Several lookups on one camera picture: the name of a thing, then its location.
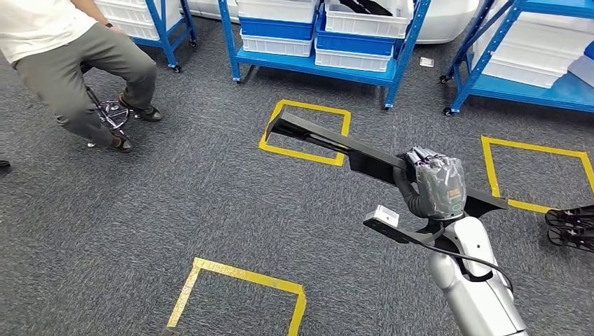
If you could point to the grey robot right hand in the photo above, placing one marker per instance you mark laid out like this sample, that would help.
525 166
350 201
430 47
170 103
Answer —
441 190

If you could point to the black plastic panel part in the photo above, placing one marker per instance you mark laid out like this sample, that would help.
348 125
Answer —
334 139

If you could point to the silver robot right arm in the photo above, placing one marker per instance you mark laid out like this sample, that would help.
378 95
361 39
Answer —
473 297

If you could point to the blue metal shelf rack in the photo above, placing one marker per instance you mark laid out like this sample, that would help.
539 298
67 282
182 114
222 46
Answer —
169 44
533 90
301 65

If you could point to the black curved trim part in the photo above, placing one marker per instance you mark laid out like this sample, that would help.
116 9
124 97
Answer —
366 7

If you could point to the yellow floor tape square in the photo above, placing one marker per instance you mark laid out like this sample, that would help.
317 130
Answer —
343 139
489 162

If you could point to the large white plastic crate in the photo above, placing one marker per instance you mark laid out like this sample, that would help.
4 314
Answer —
519 74
125 9
533 37
139 30

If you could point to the blue plastic crate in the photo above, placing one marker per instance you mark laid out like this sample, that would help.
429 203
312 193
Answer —
590 51
278 30
352 45

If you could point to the chrome base stool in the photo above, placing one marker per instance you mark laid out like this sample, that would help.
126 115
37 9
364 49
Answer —
111 116

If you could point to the person's hand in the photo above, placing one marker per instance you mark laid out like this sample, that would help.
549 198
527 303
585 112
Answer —
117 28

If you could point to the person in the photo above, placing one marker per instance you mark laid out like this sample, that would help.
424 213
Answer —
69 69

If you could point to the black shoe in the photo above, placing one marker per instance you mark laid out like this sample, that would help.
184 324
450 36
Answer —
3 166

